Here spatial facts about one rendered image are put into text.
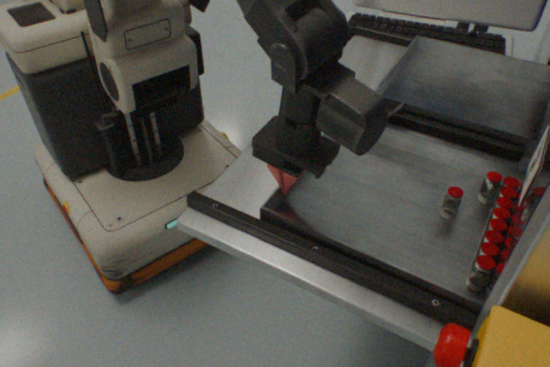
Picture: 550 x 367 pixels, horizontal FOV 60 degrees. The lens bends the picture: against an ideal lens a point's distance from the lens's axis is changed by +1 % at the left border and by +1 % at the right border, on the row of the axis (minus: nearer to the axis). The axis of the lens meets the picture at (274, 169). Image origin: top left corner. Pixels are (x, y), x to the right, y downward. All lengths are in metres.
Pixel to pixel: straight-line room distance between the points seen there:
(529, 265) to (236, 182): 0.43
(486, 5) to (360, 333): 1.02
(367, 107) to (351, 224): 0.22
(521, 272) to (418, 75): 0.63
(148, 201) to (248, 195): 0.90
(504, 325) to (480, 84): 0.65
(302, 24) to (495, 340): 0.33
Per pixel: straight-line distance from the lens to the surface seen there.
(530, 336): 0.45
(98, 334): 1.67
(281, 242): 0.63
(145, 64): 1.24
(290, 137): 0.58
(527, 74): 1.08
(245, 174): 0.74
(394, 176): 0.75
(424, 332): 0.60
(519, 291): 0.47
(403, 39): 1.11
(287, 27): 0.48
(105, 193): 1.65
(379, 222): 0.68
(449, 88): 0.99
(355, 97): 0.51
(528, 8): 1.44
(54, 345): 1.70
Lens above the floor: 1.38
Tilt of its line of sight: 42 degrees down
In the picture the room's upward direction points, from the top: straight up
